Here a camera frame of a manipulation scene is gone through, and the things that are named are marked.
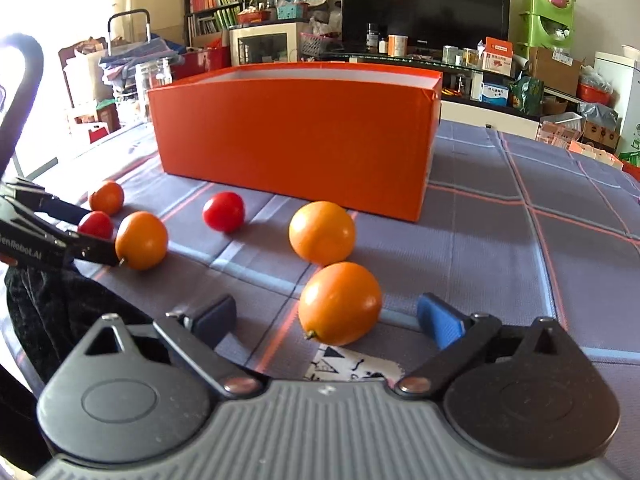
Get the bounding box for small red tomato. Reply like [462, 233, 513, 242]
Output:
[77, 210, 114, 240]

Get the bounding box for small orange fruit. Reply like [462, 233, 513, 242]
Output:
[89, 180, 125, 216]

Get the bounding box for red cherry tomato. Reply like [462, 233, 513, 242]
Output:
[202, 192, 245, 233]

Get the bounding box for blue plaid tablecloth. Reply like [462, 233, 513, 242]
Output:
[39, 122, 639, 479]

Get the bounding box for clear glass jar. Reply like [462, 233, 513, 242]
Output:
[134, 58, 172, 122]

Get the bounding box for orange cardboard box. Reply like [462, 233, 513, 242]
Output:
[149, 62, 442, 222]

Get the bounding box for white tv cabinet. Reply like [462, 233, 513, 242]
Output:
[318, 51, 582, 139]

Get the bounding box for red shopping bag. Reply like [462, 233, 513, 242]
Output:
[171, 40, 231, 80]

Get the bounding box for red white medicine box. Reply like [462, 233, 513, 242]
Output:
[480, 37, 513, 77]

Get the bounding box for brown cardboard box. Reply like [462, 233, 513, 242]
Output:
[527, 47, 582, 96]

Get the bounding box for white glass door cabinet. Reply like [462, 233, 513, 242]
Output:
[229, 21, 310, 66]

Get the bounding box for white small fridge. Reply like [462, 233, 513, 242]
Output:
[594, 51, 640, 153]

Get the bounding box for green stacked plastic bins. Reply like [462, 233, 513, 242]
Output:
[515, 0, 576, 58]

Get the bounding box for black flat television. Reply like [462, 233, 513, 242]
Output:
[342, 0, 511, 50]

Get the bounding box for black curved cable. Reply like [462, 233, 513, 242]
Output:
[0, 32, 46, 179]

